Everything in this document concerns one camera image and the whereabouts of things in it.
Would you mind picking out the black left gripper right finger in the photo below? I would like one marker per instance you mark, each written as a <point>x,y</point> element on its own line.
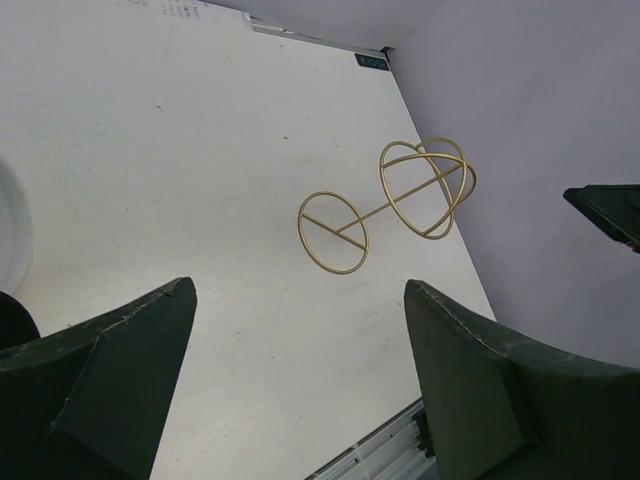
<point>501,405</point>

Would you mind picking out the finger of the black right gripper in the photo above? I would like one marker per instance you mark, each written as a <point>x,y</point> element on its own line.
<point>613,209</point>

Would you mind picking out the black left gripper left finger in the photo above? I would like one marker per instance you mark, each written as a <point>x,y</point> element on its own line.
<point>91,401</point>

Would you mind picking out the black cap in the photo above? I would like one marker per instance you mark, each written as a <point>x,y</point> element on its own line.
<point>17,326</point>

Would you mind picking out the white cap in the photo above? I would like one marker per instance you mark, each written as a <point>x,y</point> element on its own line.
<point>17,231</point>

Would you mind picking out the black logo sticker right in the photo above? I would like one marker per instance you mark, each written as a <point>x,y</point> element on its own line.
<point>372,62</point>

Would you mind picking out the paper sheet at back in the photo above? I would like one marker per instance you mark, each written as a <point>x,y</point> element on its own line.
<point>206,12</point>

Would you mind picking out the gold wire hat stand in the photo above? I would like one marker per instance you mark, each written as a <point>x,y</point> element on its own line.
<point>452,171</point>

